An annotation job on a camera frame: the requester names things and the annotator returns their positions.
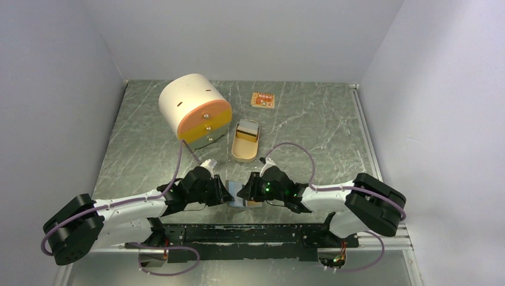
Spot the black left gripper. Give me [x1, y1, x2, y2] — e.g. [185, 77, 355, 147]
[187, 173, 234, 206]

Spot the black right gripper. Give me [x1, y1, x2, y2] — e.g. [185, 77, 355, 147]
[236, 171, 286, 202]

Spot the gold oval tray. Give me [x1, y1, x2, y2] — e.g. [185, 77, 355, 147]
[231, 131, 260, 163]

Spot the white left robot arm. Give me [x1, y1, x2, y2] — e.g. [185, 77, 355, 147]
[41, 166, 233, 266]

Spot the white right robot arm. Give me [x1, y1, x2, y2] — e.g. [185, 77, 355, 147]
[237, 166, 406, 247]

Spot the cream cylindrical drawer box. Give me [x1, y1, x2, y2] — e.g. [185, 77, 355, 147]
[158, 73, 232, 150]

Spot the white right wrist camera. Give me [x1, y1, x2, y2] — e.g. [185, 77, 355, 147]
[260, 157, 276, 169]

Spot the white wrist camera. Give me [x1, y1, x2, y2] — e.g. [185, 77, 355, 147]
[200, 159, 217, 173]
[260, 157, 276, 169]

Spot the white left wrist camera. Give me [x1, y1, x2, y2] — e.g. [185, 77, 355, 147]
[200, 159, 217, 173]

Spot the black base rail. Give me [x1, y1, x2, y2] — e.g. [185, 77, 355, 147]
[143, 223, 359, 262]

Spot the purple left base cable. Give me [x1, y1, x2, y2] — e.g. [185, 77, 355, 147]
[126, 241, 201, 277]

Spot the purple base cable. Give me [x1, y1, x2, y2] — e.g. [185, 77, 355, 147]
[126, 241, 201, 277]
[321, 231, 385, 274]

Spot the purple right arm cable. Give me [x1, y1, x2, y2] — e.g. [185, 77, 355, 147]
[264, 142, 407, 222]

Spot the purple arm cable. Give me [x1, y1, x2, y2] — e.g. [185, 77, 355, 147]
[264, 142, 407, 222]
[40, 139, 202, 257]

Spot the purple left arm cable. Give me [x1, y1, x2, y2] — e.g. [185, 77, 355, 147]
[40, 139, 202, 257]

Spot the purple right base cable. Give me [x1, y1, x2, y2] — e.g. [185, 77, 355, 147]
[321, 231, 385, 274]

